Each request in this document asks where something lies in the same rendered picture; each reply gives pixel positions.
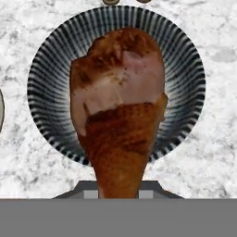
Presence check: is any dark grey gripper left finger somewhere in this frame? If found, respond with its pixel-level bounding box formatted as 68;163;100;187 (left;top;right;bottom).
53;181;100;200

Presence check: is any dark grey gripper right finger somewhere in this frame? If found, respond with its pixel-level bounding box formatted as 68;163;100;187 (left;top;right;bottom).
137;180;184;200

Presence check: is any brown chicken drumstick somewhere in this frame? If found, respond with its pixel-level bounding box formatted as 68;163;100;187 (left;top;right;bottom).
69;27;169;200

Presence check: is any black white striped bowl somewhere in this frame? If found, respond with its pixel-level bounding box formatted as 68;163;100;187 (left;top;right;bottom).
26;5;206;168

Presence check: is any grey plate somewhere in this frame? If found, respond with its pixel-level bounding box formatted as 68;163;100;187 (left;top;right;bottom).
0;89;6;133

